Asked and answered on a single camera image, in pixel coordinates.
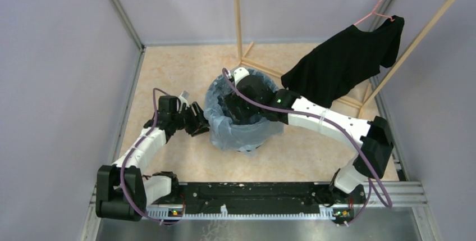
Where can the black trash bin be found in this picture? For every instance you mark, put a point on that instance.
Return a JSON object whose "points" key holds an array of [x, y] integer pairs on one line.
{"points": [[241, 116]]}

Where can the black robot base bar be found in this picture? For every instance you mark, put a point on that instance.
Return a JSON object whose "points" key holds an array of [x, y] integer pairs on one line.
{"points": [[265, 198]]}

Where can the pink clothes hanger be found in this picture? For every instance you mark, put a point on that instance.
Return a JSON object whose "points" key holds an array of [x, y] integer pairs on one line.
{"points": [[375, 5]]}

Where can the wooden clothes rack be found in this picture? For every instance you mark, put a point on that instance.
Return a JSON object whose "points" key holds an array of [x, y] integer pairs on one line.
{"points": [[391, 70]]}

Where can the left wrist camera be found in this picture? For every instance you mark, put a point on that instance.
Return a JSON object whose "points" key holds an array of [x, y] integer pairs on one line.
{"points": [[184, 103]]}

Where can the blue plastic trash bag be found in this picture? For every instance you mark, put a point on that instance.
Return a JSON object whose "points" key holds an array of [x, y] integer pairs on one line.
{"points": [[238, 131]]}

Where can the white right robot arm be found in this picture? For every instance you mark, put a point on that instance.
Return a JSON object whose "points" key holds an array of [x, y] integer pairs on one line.
{"points": [[371, 139]]}

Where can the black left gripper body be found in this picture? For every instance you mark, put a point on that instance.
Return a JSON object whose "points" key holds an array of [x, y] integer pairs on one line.
{"points": [[186, 119]]}

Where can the black t-shirt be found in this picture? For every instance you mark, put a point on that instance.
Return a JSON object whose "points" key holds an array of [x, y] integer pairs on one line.
{"points": [[336, 66]]}

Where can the aluminium frame rail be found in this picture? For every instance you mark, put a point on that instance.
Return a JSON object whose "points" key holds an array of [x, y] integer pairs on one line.
{"points": [[400, 194]]}

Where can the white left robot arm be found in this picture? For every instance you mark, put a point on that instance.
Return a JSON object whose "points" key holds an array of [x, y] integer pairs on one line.
{"points": [[123, 192]]}

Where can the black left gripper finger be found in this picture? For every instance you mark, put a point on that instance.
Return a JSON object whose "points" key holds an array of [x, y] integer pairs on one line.
{"points": [[197, 112], [197, 128]]}

